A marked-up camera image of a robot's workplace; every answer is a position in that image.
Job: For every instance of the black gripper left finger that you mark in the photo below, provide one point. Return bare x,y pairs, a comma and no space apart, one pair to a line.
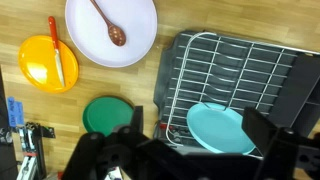
100,153

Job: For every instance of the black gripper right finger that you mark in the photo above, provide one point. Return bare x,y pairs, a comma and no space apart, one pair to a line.
286,153

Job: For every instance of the green plate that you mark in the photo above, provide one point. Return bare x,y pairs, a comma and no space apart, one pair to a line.
103,113

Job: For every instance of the teal plate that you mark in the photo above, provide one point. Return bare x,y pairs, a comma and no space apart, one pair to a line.
213,130

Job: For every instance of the yellow plate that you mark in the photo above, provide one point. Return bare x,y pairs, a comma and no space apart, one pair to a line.
36,60

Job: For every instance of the large white plate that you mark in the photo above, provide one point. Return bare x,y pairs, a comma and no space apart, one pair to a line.
133,20

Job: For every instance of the dark grey utensil holder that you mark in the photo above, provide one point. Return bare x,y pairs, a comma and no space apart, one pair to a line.
293,86

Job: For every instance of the black metal table clamp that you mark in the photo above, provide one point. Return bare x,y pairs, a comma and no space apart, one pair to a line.
31,146

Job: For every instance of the blue tape strip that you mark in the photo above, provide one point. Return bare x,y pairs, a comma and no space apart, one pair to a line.
15,111

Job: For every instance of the brown wooden spoon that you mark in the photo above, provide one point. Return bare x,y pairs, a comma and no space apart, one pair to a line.
116,35

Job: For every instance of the grey steel dish rack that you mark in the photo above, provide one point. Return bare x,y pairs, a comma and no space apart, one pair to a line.
196,63

